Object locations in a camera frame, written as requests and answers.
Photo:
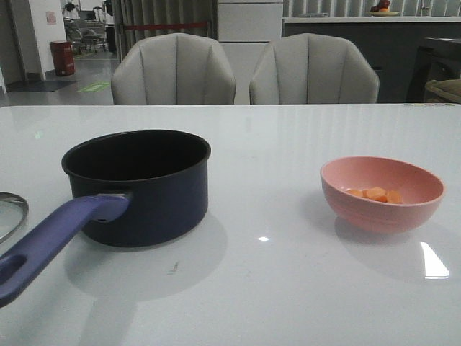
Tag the fruit plate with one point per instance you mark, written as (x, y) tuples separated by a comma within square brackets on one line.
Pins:
[(382, 9)]

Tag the red barrier tape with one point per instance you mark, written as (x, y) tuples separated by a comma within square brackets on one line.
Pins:
[(175, 26)]

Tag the grey upholstered chair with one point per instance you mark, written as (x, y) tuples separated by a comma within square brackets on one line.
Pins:
[(312, 69), (174, 69)]

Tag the orange ham slice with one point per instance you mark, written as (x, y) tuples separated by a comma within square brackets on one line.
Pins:
[(355, 192), (393, 196), (375, 193)]

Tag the glass lid with blue knob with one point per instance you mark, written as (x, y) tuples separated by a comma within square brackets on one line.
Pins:
[(14, 211)]

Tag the olive cushion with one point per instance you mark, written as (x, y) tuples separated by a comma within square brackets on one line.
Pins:
[(447, 91)]

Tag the left grey upholstered chair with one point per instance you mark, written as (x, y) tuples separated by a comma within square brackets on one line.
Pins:
[(174, 69)]

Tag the right grey upholstered chair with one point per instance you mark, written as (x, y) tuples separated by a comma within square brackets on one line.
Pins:
[(312, 69)]

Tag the dark blue saucepan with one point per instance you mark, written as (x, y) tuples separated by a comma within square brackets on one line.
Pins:
[(129, 189)]

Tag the dark grey counter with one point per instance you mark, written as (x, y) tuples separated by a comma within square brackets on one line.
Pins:
[(389, 44)]

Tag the red bin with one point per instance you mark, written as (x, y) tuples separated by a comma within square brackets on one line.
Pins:
[(62, 55)]

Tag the white cabinet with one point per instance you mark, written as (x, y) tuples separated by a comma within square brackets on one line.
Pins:
[(244, 28)]

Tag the pink bowl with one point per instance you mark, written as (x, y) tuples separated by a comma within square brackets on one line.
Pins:
[(421, 192)]

